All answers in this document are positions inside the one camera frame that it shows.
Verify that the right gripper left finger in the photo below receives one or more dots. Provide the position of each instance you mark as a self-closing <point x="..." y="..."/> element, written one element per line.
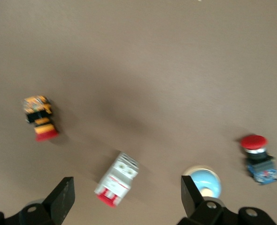
<point x="58" y="201"/>

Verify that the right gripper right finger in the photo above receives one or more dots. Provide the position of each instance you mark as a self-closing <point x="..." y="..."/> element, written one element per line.
<point x="193" y="204"/>

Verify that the blue bell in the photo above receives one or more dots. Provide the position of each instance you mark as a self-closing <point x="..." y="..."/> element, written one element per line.
<point x="206" y="180"/>

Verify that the white red circuit breaker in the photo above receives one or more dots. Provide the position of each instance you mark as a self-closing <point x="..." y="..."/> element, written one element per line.
<point x="117" y="178"/>

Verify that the red mushroom push button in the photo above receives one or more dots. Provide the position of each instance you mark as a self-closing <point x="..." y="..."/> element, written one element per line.
<point x="253" y="141"/>

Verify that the orange emergency stop switch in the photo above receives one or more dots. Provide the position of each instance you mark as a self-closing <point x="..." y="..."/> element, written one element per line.
<point x="41" y="117"/>

